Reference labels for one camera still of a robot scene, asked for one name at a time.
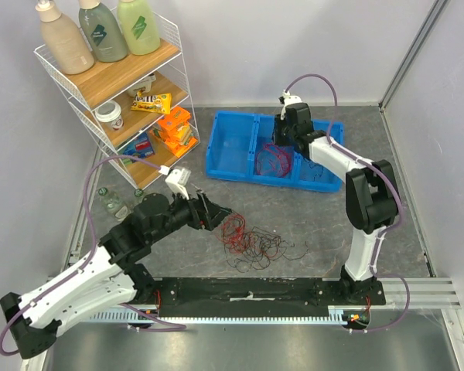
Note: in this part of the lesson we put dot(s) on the blue snack packet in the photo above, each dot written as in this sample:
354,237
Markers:
140,147

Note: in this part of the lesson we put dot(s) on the yellow candy bag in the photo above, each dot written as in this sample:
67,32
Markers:
160,103

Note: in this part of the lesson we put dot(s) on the aluminium corner profile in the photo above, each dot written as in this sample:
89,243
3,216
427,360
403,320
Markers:
425,30

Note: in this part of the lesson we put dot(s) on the light green pump bottle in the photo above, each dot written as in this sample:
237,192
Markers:
138,26

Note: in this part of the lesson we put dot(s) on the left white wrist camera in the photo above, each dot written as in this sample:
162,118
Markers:
176,179

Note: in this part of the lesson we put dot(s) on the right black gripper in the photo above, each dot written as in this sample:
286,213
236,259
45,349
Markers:
280,134

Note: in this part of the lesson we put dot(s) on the orange snack boxes stack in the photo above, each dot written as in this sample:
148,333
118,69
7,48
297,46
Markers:
175,132

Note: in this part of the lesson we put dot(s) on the white paper cup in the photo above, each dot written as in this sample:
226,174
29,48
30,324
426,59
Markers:
109,114

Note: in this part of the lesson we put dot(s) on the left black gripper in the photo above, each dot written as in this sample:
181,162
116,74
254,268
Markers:
206,213

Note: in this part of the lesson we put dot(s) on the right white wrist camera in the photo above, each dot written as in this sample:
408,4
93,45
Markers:
288,100

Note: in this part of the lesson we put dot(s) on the blue three-compartment bin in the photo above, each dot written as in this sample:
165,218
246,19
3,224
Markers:
241,149

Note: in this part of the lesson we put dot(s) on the glass bottle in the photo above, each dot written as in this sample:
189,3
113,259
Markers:
113,204
139,195

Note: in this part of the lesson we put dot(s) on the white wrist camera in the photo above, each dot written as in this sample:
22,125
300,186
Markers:
176,179
288,100

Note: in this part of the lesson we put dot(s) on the white wire shelf rack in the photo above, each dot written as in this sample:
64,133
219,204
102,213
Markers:
87,91

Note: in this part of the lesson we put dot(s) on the white tub container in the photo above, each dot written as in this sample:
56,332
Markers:
144,84

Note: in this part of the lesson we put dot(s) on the slotted cable duct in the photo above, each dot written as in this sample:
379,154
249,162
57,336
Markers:
122,315

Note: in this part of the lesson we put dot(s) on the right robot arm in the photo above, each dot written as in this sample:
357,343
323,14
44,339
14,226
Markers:
372,199

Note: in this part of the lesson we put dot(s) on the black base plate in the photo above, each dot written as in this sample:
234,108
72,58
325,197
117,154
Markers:
253,297

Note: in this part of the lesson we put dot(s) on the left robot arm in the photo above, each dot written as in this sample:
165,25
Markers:
110,274

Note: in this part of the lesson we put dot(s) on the right glass bottle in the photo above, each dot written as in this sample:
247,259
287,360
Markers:
139,195

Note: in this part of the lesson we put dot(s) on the dark green pump bottle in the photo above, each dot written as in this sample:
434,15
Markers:
102,31

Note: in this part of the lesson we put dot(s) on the left glass bottle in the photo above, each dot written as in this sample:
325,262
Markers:
113,204

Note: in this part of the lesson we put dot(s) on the beige pump bottle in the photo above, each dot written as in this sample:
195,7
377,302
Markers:
64,39

